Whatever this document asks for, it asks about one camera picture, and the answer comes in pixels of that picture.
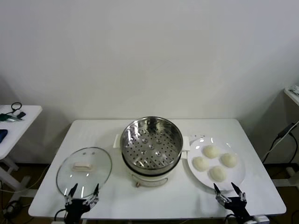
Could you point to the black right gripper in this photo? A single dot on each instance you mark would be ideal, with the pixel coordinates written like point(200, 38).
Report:
point(237, 208)

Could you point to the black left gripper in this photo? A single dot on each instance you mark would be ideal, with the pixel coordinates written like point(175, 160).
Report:
point(76, 208)

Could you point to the white steamed baozi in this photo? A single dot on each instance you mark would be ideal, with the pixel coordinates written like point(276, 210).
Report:
point(217, 173)
point(211, 151)
point(229, 159)
point(200, 163)

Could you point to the steel steamer basket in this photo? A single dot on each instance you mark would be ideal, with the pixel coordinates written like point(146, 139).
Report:
point(163, 130)

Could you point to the white round plate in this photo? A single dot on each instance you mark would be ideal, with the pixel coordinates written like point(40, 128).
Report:
point(236, 172)

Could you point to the black power adapter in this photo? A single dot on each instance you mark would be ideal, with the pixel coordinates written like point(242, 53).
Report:
point(283, 132)

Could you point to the white side table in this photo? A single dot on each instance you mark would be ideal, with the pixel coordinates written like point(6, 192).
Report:
point(28, 121)

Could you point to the blue object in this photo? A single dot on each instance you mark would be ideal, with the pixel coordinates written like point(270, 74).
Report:
point(2, 135)

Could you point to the small black device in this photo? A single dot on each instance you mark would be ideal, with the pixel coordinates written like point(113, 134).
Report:
point(21, 114)

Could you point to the white shelf table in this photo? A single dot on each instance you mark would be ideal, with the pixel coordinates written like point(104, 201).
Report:
point(292, 96)

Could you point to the white items pile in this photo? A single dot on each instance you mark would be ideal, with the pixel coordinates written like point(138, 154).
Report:
point(294, 89)

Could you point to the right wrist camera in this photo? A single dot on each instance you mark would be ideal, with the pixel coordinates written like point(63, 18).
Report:
point(261, 219)

